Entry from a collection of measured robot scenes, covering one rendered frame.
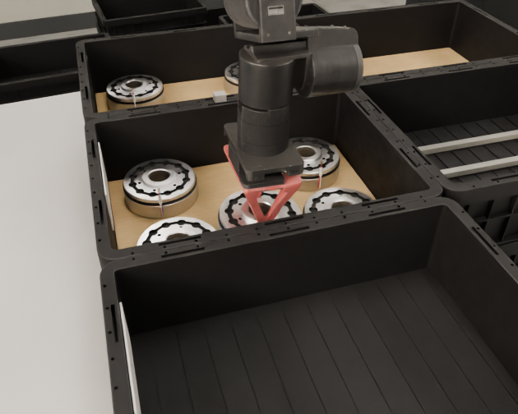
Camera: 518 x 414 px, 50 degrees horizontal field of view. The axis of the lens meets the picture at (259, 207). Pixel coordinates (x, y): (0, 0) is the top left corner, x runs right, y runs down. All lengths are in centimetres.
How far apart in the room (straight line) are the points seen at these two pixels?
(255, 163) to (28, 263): 49
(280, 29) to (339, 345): 33
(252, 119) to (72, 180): 60
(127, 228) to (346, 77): 36
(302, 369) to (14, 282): 50
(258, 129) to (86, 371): 40
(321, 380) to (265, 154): 24
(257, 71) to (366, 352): 31
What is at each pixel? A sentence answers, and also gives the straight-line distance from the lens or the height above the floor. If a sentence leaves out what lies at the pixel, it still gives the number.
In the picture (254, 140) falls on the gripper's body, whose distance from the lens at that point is 59.
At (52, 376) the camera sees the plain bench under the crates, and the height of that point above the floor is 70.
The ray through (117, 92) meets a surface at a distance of 104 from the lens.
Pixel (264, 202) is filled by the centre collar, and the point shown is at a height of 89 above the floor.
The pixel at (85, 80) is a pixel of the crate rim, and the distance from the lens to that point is 94.
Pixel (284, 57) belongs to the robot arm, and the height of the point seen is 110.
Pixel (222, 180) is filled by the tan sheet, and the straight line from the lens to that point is 84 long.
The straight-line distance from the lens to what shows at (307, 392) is 59.
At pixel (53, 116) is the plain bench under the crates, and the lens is 135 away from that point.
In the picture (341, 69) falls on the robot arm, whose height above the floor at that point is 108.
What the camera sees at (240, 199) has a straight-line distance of 70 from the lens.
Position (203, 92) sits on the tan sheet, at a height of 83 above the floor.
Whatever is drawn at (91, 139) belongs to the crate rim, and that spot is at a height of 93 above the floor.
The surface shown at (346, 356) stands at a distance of 62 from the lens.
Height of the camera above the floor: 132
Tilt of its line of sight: 39 degrees down
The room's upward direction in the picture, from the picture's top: straight up
